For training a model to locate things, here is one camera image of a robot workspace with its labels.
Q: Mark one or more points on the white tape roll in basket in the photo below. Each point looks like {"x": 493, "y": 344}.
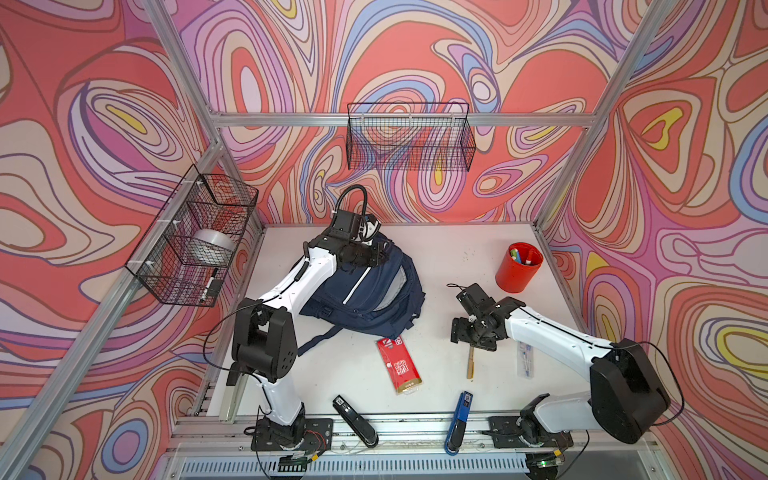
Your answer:
{"x": 211, "y": 248}

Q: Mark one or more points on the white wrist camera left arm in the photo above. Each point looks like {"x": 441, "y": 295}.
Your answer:
{"x": 370, "y": 230}

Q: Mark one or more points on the red snack packet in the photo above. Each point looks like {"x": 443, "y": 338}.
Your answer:
{"x": 399, "y": 364}

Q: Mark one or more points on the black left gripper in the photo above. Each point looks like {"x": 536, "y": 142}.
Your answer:
{"x": 374, "y": 261}

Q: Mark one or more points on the black stapler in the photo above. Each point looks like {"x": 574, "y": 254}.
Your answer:
{"x": 360, "y": 426}

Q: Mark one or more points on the grey silver stapler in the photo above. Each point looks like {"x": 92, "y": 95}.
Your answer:
{"x": 234, "y": 384}

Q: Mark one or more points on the black wire basket back wall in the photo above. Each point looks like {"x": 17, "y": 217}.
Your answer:
{"x": 409, "y": 136}

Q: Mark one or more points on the black wire basket wall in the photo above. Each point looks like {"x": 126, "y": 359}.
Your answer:
{"x": 409, "y": 136}
{"x": 201, "y": 226}

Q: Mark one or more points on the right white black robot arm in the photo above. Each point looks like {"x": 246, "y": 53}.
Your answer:
{"x": 625, "y": 398}

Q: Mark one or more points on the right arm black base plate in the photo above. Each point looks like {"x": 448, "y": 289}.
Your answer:
{"x": 515, "y": 432}

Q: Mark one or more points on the gold pen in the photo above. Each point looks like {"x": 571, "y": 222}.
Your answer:
{"x": 470, "y": 363}

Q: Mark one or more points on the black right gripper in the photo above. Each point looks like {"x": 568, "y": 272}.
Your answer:
{"x": 458, "y": 333}

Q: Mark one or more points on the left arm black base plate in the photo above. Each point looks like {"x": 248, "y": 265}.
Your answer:
{"x": 305, "y": 435}

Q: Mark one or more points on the black wire basket left wall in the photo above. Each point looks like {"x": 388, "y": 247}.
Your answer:
{"x": 201, "y": 226}

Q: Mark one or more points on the clear plastic ruler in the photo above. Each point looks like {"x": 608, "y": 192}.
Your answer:
{"x": 525, "y": 360}

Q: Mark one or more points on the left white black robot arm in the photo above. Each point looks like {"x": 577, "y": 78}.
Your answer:
{"x": 264, "y": 343}

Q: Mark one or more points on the navy blue student backpack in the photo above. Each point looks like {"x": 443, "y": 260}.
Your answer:
{"x": 382, "y": 301}

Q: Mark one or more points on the red ribbed metal pen cup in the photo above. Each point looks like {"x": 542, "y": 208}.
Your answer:
{"x": 519, "y": 265}

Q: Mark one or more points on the blue stapler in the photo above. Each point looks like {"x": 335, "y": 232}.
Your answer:
{"x": 455, "y": 435}

